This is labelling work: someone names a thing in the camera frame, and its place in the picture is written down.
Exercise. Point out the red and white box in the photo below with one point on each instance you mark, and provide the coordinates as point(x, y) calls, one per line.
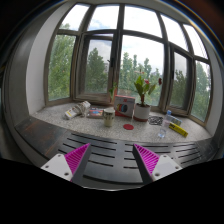
point(124, 105)

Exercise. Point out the white patterned cup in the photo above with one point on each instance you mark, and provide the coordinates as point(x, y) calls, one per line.
point(108, 117)

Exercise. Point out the black and white patterned pouch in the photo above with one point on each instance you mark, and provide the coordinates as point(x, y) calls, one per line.
point(155, 120)

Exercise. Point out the potted red anthurium plant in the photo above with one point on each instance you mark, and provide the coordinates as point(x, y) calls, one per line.
point(148, 91)

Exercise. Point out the white wrapped package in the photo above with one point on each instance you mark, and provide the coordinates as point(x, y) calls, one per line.
point(78, 110)

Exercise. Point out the dark slatted bench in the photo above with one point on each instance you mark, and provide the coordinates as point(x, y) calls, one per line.
point(111, 161)

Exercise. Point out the yellow rectangular box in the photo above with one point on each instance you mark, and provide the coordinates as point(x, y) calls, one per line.
point(178, 129)

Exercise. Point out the red round coaster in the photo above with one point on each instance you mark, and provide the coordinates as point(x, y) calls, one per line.
point(128, 126)

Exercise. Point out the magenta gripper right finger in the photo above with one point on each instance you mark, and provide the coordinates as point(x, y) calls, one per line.
point(152, 166)

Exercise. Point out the clear plastic water bottle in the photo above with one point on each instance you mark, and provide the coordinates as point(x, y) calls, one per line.
point(165, 125)

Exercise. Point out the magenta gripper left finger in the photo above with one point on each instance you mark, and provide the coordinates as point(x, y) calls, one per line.
point(70, 166)

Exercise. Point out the light blue small box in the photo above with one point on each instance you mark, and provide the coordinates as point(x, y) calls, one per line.
point(174, 120)

